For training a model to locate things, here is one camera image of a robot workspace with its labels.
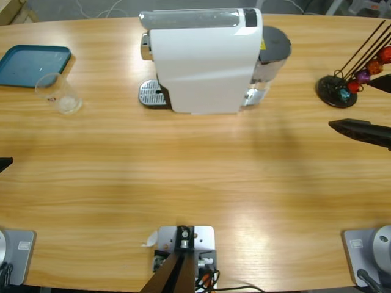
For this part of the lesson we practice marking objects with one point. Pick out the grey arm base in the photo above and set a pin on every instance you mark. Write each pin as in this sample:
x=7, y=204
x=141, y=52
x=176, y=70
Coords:
x=21, y=259
x=357, y=256

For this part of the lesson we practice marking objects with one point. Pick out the smooth red coffee capsule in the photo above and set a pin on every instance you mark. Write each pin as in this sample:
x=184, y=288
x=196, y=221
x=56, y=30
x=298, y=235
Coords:
x=354, y=87

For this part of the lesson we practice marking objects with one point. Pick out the dark camera post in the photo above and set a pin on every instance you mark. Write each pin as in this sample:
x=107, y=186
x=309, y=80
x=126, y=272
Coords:
x=177, y=274

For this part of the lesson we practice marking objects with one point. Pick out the white mounting block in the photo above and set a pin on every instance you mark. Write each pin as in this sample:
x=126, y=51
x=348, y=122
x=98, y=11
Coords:
x=204, y=238

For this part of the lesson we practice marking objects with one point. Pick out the white capsule coffee machine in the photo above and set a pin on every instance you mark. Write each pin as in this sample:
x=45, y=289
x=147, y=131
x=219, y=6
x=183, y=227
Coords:
x=201, y=67

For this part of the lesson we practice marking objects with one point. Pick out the purple coffee capsule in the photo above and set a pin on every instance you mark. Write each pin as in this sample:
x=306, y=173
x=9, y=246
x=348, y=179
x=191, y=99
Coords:
x=363, y=76

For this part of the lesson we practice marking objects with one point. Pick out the blue coffee capsule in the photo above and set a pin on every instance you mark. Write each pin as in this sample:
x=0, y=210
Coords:
x=344, y=95

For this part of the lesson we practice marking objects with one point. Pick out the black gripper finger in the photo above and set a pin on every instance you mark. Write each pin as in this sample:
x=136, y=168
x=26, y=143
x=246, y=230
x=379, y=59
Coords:
x=366, y=131
x=3, y=163
x=383, y=83

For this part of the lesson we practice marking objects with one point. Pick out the white metal frame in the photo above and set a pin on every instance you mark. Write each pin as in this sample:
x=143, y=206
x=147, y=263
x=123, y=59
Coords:
x=331, y=7

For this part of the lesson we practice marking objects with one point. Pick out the orange coffee capsule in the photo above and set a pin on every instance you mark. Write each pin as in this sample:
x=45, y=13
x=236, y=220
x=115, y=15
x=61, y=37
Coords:
x=374, y=66

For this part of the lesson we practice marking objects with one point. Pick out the black rod capsule holder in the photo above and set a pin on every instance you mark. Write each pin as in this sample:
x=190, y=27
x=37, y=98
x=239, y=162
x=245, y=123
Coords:
x=331, y=91

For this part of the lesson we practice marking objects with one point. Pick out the white tape tag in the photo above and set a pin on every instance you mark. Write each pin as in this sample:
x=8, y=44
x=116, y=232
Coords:
x=151, y=239

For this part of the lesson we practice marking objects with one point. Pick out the teal plastic tray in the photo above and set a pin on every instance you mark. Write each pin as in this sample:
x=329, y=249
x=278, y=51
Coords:
x=24, y=65

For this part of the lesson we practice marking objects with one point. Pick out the clear drinking glass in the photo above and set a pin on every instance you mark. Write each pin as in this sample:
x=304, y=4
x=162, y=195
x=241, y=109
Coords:
x=65, y=102

